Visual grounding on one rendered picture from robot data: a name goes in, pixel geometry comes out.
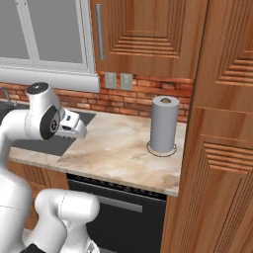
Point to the wooden base cupboard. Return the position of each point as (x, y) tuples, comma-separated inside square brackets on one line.
[(39, 184)]

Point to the wooden wall cupboard door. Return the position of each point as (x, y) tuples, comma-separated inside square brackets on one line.
[(148, 36)]

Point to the dark sink basin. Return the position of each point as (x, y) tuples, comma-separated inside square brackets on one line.
[(49, 143)]

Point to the black dishwasher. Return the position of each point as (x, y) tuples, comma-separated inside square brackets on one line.
[(131, 217)]

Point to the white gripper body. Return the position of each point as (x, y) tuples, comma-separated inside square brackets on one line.
[(75, 127)]

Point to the grey wall socket plate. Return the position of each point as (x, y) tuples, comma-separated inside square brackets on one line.
[(110, 80), (126, 81)]

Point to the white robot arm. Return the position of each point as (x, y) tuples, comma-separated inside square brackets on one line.
[(19, 201)]

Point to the grey sink tap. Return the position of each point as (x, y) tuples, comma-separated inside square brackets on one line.
[(8, 95)]

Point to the grey paper towel roll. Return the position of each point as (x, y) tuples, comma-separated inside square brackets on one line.
[(163, 125)]

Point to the tall wooden cupboard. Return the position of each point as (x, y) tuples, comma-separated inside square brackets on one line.
[(217, 138)]

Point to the white framed window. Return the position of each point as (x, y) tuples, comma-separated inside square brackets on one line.
[(46, 39)]

